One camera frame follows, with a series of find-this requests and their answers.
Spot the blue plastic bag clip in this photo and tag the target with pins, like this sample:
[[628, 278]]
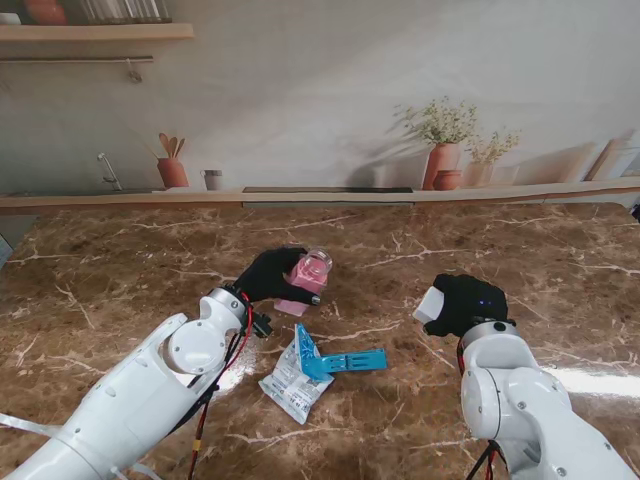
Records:
[[345, 362]]

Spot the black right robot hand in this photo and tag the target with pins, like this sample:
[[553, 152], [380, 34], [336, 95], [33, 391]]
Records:
[[470, 305]]

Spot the grey mug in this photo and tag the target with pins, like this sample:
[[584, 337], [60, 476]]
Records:
[[214, 180]]

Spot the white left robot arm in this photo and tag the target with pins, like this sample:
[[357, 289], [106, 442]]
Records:
[[130, 405]]

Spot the terracotta jar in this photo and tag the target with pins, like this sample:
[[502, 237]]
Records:
[[45, 11]]

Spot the tall terracotta flower vase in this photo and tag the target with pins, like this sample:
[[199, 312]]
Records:
[[442, 160]]

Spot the row of glass jars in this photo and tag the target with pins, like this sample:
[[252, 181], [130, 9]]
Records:
[[125, 10]]

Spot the grey panel edge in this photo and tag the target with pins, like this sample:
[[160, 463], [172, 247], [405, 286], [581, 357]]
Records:
[[4, 250]]

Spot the white square bottle cap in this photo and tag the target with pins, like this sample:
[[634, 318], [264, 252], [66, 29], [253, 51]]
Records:
[[427, 305]]

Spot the metal hanging rail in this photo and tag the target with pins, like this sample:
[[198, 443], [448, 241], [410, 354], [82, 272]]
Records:
[[75, 59]]

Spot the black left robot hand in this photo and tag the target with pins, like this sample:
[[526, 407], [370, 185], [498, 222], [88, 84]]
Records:
[[267, 277]]

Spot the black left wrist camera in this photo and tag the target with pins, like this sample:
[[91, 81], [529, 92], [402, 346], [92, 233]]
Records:
[[261, 325]]

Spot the chrome faucet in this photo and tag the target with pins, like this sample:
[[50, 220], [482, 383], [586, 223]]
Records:
[[112, 175]]

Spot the wooden cutting boards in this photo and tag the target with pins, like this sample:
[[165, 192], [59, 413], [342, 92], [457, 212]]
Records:
[[607, 160]]

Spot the white bowl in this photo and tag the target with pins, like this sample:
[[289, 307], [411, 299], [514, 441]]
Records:
[[9, 19]]

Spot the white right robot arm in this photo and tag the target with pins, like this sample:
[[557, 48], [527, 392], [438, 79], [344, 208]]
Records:
[[530, 405]]

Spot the wooden counter ledge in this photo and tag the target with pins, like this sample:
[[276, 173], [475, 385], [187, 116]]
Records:
[[100, 201]]

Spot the dark object at table edge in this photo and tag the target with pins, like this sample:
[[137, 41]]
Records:
[[636, 212]]

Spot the terracotta utensil pot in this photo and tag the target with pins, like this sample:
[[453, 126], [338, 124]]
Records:
[[172, 172]]

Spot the small terracotta pot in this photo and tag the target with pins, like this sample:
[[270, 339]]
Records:
[[447, 180]]

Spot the clear bottle with pink seasoning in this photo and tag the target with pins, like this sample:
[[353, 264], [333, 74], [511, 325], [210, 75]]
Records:
[[307, 285]]

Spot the wooden wall shelf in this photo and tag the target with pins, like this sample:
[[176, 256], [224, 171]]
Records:
[[100, 32]]

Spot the white and blue salt bag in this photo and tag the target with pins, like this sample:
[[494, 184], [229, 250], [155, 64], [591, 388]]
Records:
[[292, 387]]

